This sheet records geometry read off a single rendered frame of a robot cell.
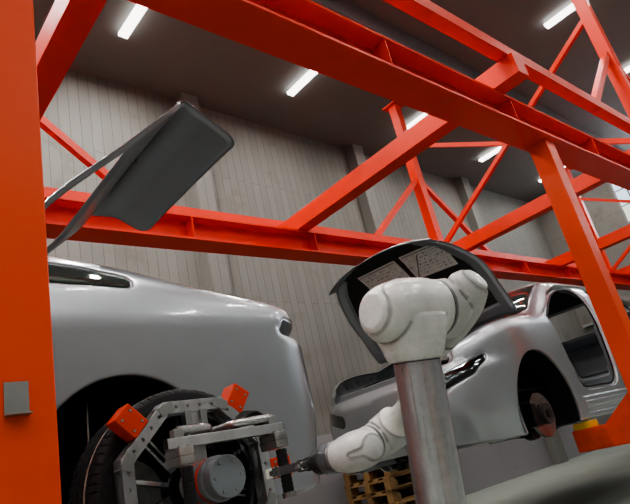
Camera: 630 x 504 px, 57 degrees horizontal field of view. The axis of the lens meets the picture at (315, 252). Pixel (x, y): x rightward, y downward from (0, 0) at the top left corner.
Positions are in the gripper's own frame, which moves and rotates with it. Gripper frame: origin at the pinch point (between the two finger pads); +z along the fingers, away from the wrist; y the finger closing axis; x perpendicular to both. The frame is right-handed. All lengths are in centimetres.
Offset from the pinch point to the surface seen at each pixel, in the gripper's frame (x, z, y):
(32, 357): 42, 7, -71
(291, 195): 434, 472, 482
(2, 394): 33, 7, -79
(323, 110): 567, 395, 529
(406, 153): 239, 97, 273
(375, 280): 147, 169, 270
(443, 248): 143, 91, 271
